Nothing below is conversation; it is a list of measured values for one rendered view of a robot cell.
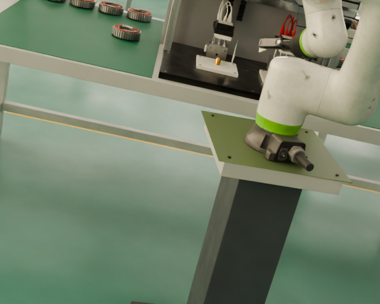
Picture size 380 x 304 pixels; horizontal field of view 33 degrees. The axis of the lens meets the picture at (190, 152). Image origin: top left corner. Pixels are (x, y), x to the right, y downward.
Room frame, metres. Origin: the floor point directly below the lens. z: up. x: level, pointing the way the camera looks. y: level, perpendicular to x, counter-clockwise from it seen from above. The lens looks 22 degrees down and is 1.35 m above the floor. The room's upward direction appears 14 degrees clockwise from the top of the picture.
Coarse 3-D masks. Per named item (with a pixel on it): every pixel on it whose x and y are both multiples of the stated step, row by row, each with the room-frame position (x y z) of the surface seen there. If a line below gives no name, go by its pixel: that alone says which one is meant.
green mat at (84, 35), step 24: (24, 0) 2.69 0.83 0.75; (48, 0) 2.81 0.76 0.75; (0, 24) 2.22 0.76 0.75; (24, 24) 2.30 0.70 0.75; (48, 24) 2.39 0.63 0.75; (72, 24) 2.48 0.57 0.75; (96, 24) 2.58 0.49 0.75; (144, 24) 2.80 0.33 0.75; (24, 48) 2.00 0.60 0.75; (48, 48) 2.07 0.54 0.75; (72, 48) 2.14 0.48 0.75; (96, 48) 2.22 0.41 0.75; (120, 48) 2.30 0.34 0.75; (144, 48) 2.38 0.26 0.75; (144, 72) 2.07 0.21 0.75
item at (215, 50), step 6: (210, 42) 2.42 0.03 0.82; (216, 42) 2.45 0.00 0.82; (210, 48) 2.41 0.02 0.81; (216, 48) 2.41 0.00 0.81; (222, 48) 2.41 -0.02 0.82; (228, 48) 2.41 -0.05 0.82; (210, 54) 2.41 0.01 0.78; (216, 54) 2.41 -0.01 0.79; (222, 54) 2.41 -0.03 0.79; (222, 60) 2.41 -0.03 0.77
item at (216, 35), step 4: (216, 24) 2.36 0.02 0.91; (220, 24) 2.33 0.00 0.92; (224, 24) 2.33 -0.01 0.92; (228, 24) 2.35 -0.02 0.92; (232, 24) 2.37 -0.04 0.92; (216, 28) 2.33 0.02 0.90; (220, 28) 2.33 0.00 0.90; (224, 28) 2.33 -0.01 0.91; (228, 28) 2.33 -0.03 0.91; (232, 28) 2.34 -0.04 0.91; (216, 32) 2.33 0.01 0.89; (220, 32) 2.33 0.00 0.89; (224, 32) 2.33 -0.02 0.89; (228, 32) 2.33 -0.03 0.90; (232, 32) 2.34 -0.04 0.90; (216, 36) 2.31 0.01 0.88; (220, 36) 2.31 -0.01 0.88; (224, 36) 2.32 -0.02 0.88; (228, 36) 2.33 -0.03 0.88; (232, 36) 2.33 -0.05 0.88; (212, 40) 2.43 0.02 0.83; (220, 40) 2.43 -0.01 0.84; (224, 40) 2.43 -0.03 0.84; (224, 44) 2.43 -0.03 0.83
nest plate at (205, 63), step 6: (198, 60) 2.28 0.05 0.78; (204, 60) 2.30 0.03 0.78; (210, 60) 2.32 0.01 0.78; (198, 66) 2.21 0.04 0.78; (204, 66) 2.21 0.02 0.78; (210, 66) 2.23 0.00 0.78; (216, 66) 2.25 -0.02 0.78; (222, 66) 2.27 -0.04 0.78; (228, 66) 2.30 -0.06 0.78; (234, 66) 2.32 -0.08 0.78; (216, 72) 2.21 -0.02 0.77; (222, 72) 2.21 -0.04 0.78; (228, 72) 2.22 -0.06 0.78; (234, 72) 2.23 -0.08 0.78
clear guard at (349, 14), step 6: (294, 0) 2.31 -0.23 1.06; (300, 0) 2.34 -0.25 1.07; (300, 6) 2.20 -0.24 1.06; (300, 12) 2.19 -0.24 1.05; (348, 12) 2.34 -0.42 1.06; (354, 12) 2.38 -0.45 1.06; (300, 18) 2.17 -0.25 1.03; (348, 18) 2.22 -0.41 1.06; (354, 18) 2.22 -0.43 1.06; (300, 24) 2.15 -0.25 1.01; (354, 24) 2.20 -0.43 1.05; (348, 30) 2.18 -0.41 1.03; (354, 30) 2.19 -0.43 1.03; (348, 36) 2.17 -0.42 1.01
